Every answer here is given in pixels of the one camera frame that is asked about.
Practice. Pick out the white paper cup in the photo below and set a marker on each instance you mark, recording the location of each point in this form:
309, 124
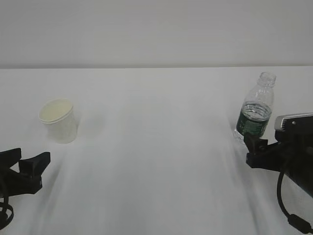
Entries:
58, 118

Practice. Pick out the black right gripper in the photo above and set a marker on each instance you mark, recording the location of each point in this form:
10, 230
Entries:
293, 154

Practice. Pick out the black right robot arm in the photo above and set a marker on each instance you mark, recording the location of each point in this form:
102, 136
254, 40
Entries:
304, 179

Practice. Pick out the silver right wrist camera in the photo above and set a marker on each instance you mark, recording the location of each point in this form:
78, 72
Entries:
293, 125

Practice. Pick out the clear water bottle green label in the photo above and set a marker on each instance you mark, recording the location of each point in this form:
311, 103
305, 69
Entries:
256, 108

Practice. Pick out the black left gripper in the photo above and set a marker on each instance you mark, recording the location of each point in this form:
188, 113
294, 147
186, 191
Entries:
28, 180

